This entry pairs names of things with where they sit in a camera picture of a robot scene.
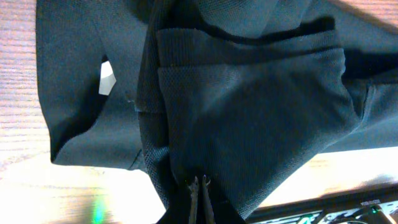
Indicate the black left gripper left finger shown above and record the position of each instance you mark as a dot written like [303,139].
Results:
[194,191]

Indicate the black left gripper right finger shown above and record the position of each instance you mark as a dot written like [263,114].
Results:
[207,207]

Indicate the black polo shirt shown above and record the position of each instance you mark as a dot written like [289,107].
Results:
[244,92]

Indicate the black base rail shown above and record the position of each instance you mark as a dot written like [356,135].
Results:
[376,204]

